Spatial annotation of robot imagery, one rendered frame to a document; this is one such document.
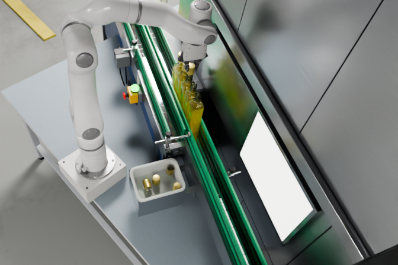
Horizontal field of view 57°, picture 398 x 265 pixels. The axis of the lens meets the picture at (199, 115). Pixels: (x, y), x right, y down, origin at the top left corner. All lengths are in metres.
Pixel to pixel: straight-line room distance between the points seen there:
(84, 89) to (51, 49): 2.29
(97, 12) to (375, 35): 0.81
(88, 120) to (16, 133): 1.69
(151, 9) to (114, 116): 1.02
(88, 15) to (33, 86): 1.20
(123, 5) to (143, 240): 1.09
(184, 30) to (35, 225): 1.85
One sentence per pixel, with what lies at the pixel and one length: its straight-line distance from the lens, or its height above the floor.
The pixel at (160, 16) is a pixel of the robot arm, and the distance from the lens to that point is 1.32.
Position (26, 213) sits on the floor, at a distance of 2.82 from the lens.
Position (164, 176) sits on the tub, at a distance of 1.77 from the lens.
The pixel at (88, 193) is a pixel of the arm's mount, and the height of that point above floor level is 0.85.
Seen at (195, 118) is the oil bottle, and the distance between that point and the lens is 1.68.
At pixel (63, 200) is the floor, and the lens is 2.80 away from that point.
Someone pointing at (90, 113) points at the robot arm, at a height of 1.31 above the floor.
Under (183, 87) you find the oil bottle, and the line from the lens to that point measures 1.69.
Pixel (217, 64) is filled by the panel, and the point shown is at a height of 1.37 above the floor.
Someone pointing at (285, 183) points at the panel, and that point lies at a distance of 1.34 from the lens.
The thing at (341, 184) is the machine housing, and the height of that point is 1.62.
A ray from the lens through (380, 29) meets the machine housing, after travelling 0.92.
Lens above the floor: 2.51
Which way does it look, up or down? 52 degrees down
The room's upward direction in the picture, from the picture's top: 13 degrees clockwise
